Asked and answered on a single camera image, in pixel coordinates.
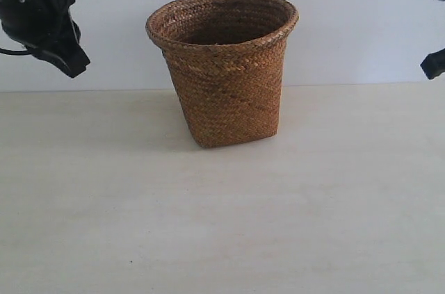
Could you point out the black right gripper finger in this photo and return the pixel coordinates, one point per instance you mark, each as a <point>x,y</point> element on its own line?
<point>434,64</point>

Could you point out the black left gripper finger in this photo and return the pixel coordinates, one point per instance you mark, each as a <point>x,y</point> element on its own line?
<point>66,54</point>

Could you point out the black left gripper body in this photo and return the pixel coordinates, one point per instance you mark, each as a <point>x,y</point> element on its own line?
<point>35,24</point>

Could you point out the brown woven wicker basket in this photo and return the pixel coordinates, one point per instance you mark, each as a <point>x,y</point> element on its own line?
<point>226,61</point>

